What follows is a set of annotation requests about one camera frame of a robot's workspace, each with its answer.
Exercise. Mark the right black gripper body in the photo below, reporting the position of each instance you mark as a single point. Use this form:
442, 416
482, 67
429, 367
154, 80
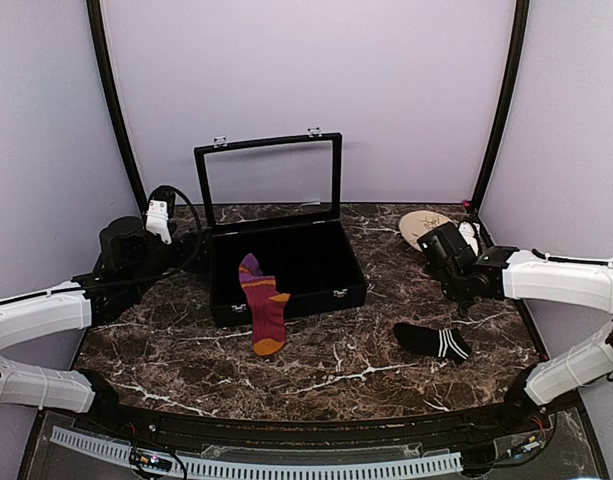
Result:
448, 288

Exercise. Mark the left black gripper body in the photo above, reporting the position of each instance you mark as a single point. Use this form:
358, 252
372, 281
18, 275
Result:
148, 271

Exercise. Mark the black sock with white stripes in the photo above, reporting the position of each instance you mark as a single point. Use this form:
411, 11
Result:
445, 343

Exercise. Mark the black storage box with lid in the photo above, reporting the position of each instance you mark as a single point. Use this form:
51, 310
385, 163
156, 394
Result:
309, 254

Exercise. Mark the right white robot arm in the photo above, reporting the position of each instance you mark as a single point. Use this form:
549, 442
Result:
511, 273

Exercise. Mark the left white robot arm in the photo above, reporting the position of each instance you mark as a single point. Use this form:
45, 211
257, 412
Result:
84, 301

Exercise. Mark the maroon orange purple sock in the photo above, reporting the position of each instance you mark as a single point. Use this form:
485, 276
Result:
267, 305

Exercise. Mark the black front rail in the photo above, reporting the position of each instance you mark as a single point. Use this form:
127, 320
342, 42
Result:
187, 432

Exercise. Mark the white slotted cable duct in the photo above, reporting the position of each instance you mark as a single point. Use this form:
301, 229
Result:
152, 463

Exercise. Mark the left black frame post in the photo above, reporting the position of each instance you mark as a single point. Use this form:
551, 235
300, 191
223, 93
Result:
112, 99

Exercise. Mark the black frame post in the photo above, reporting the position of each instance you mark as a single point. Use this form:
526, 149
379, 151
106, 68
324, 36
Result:
511, 70
112, 99

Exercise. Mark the right black frame post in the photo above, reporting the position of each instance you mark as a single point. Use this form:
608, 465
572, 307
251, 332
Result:
511, 70

